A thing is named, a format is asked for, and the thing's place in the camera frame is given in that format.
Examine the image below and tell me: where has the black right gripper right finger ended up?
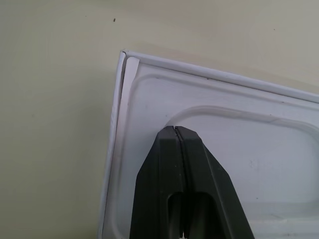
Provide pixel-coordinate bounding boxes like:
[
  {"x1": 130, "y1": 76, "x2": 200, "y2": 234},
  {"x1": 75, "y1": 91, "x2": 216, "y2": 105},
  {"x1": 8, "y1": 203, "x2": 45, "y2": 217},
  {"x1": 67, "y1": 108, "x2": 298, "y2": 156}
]
[{"x1": 175, "y1": 126, "x2": 255, "y2": 239}]

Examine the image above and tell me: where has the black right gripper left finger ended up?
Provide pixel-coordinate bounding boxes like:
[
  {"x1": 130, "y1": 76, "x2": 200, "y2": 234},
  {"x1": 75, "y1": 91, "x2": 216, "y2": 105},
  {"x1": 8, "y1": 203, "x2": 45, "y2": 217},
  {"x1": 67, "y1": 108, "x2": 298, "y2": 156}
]
[{"x1": 129, "y1": 126, "x2": 185, "y2": 239}]

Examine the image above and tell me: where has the white phone box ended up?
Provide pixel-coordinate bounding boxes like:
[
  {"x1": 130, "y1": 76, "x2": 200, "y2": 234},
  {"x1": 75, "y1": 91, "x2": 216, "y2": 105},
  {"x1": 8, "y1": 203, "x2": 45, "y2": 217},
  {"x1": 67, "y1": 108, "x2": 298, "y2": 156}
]
[{"x1": 96, "y1": 49, "x2": 319, "y2": 239}]

